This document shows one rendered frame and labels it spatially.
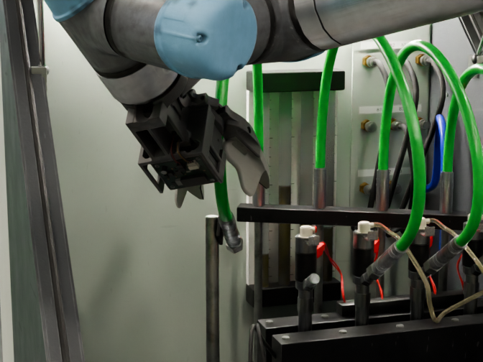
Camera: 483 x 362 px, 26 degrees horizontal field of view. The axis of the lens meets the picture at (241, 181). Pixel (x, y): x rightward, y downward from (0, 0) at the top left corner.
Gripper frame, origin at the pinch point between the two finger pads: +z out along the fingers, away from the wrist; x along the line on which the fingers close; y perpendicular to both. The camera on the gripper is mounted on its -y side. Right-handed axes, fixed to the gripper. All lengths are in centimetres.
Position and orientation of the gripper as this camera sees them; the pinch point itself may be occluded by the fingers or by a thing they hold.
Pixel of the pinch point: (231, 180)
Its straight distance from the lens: 116.1
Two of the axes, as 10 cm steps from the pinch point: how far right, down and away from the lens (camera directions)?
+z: 3.8, 5.8, 7.2
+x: 9.2, -1.6, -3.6
